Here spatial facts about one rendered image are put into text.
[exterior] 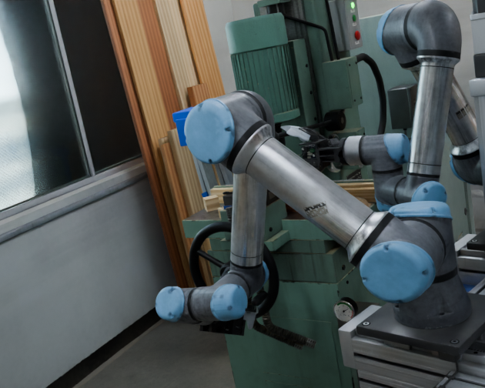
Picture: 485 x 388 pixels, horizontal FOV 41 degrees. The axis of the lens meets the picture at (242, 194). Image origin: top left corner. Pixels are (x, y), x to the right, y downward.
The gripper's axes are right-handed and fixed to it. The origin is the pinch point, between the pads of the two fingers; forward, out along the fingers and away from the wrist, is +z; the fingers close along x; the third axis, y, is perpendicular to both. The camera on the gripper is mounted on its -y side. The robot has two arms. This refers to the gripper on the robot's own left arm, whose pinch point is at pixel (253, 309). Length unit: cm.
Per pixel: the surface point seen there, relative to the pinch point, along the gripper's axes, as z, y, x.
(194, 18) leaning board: 119, -169, -140
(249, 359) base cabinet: 35.9, 14.2, -23.1
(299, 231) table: 13.9, -23.3, 3.6
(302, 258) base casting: 18.0, -16.3, 3.1
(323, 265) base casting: 19.0, -14.7, 9.4
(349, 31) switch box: 26, -90, 8
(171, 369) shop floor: 100, 26, -107
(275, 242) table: 7.0, -18.7, 0.1
